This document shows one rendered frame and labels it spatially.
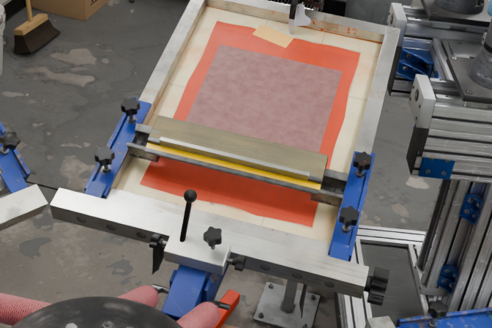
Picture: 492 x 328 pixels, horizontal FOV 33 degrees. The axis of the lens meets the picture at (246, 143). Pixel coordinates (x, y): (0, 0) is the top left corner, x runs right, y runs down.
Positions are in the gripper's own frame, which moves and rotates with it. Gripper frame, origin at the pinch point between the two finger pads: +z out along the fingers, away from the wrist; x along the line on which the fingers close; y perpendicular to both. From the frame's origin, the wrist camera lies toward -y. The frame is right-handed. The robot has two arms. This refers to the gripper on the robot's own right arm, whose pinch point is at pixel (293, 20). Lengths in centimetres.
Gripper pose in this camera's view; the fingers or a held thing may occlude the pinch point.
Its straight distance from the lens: 234.2
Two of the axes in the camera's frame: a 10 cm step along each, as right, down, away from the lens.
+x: 2.7, -7.0, 6.6
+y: 9.6, 2.3, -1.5
